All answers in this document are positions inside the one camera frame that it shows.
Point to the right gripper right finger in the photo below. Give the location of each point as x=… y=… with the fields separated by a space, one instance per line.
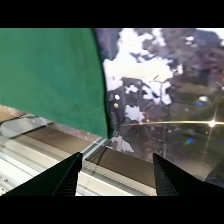
x=180 y=181

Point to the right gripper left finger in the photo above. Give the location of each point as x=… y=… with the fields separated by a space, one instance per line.
x=60 y=180

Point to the green garment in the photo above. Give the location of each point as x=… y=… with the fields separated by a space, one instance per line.
x=53 y=73

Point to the silver frame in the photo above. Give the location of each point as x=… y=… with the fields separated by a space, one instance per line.
x=40 y=160

